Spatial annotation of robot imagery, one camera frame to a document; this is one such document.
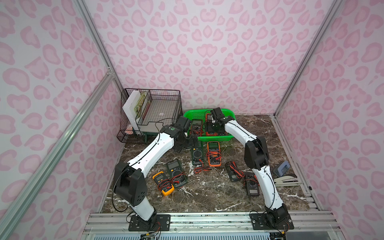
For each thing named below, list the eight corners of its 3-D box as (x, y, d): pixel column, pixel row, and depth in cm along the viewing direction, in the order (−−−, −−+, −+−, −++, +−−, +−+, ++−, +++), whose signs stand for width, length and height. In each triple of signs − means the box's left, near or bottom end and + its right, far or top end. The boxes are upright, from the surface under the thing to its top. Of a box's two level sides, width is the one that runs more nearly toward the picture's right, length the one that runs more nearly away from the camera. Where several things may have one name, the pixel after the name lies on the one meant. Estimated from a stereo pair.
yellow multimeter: (165, 198, 83) (163, 195, 79) (153, 179, 89) (151, 176, 86) (175, 190, 85) (174, 187, 82) (163, 172, 92) (161, 169, 88)
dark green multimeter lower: (175, 189, 86) (174, 187, 83) (165, 166, 95) (164, 163, 92) (189, 182, 88) (188, 179, 85) (178, 160, 97) (178, 157, 94)
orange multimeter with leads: (206, 166, 94) (207, 163, 91) (205, 144, 104) (206, 141, 101) (221, 166, 94) (222, 163, 91) (219, 144, 104) (219, 141, 101)
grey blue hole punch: (279, 178, 89) (283, 175, 86) (271, 171, 92) (275, 168, 88) (289, 168, 93) (293, 165, 90) (281, 162, 96) (285, 158, 92)
